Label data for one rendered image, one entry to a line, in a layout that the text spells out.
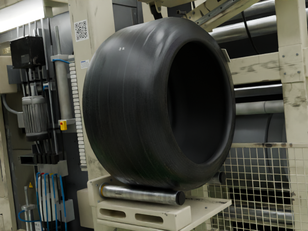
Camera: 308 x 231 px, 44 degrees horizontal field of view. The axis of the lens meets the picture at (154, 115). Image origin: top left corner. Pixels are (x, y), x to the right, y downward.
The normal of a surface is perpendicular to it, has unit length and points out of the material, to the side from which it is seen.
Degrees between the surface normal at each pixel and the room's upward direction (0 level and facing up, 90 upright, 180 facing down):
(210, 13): 90
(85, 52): 90
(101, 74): 67
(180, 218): 90
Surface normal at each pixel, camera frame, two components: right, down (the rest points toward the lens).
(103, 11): 0.78, -0.05
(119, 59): -0.57, -0.45
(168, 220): -0.62, 0.11
